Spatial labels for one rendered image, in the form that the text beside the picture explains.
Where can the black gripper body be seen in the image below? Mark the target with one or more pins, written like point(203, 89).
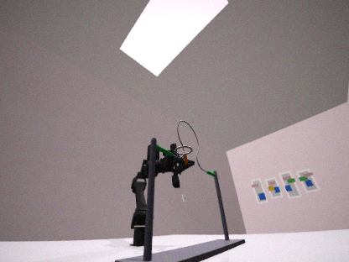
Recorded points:
point(175, 178)

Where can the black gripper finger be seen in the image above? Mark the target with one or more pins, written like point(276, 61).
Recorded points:
point(184, 167)
point(182, 162)

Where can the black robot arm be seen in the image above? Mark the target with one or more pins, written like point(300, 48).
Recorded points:
point(138, 188)

